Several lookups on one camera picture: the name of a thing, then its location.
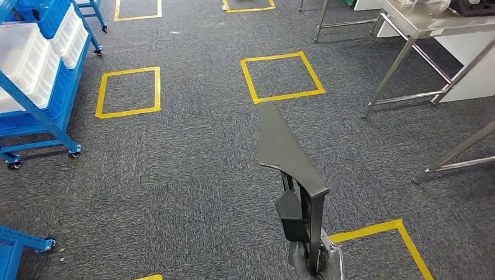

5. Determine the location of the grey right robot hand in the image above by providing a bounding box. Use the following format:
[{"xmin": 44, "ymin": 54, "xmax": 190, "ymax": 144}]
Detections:
[{"xmin": 288, "ymin": 227, "xmax": 345, "ymax": 280}]

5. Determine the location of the black plastic plate frame part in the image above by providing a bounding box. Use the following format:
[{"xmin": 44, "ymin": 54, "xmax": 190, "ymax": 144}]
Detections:
[{"xmin": 255, "ymin": 101, "xmax": 330, "ymax": 276}]

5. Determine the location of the stainless steel workbench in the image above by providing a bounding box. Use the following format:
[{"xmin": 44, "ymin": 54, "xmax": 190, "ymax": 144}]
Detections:
[{"xmin": 361, "ymin": 0, "xmax": 495, "ymax": 118}]

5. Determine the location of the blue metal shelf rack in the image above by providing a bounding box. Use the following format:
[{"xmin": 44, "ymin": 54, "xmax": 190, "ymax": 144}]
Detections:
[
  {"xmin": 73, "ymin": 0, "xmax": 108, "ymax": 34},
  {"xmin": 0, "ymin": 225, "xmax": 57, "ymax": 280},
  {"xmin": 0, "ymin": 0, "xmax": 105, "ymax": 171}
]

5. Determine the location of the stainless steel table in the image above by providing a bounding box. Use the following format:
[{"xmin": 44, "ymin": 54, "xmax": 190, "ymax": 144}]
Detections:
[
  {"xmin": 412, "ymin": 121, "xmax": 495, "ymax": 185},
  {"xmin": 298, "ymin": 0, "xmax": 384, "ymax": 44}
]

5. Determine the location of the white cabinet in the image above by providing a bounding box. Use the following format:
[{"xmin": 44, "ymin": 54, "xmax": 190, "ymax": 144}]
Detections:
[{"xmin": 354, "ymin": 0, "xmax": 495, "ymax": 104}]

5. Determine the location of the clear plastic bag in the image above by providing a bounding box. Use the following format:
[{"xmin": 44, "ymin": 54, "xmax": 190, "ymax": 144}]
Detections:
[{"xmin": 398, "ymin": 0, "xmax": 452, "ymax": 16}]

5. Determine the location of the blue plastic crate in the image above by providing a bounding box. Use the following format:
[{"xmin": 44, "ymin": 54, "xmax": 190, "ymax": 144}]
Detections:
[
  {"xmin": 0, "ymin": 65, "xmax": 74, "ymax": 130},
  {"xmin": 15, "ymin": 0, "xmax": 72, "ymax": 40}
]

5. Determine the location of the black plastic tray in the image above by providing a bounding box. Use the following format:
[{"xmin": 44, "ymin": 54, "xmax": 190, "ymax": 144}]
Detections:
[{"xmin": 449, "ymin": 0, "xmax": 495, "ymax": 18}]

